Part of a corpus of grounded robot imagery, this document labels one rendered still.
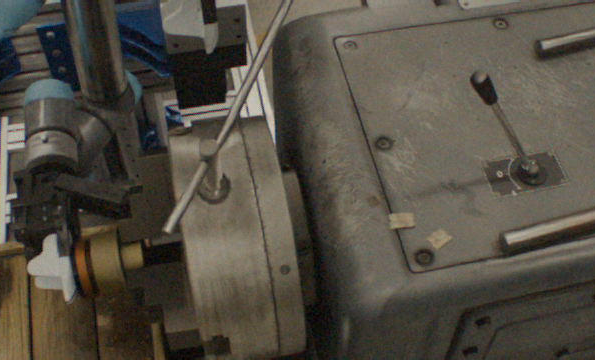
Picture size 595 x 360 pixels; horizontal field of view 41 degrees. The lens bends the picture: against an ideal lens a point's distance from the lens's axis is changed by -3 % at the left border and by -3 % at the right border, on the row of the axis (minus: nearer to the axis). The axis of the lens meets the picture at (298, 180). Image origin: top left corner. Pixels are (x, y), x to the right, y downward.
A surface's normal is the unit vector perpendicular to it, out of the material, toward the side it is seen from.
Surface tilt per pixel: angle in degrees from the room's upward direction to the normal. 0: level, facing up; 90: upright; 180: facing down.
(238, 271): 44
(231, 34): 90
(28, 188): 0
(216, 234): 28
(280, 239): 34
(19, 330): 0
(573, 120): 0
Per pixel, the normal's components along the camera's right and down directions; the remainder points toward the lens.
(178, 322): -0.03, -0.69
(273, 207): 0.07, -0.29
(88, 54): -0.08, 0.83
